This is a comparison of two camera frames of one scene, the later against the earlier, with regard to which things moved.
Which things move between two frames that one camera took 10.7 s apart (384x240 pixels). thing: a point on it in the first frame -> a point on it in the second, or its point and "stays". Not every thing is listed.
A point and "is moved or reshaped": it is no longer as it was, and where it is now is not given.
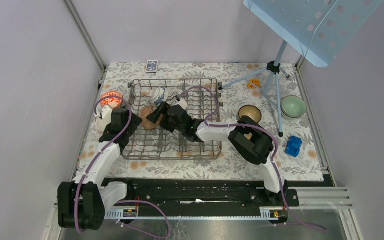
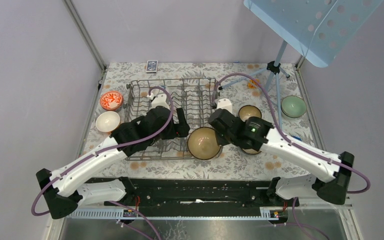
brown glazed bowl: x=250 y=111 stays
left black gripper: x=136 y=121 -> x=179 y=130
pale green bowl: x=293 y=106 stays
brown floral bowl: x=145 y=112 is moved or reshaped
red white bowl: x=114 y=102 stays
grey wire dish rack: x=170 y=110 stays
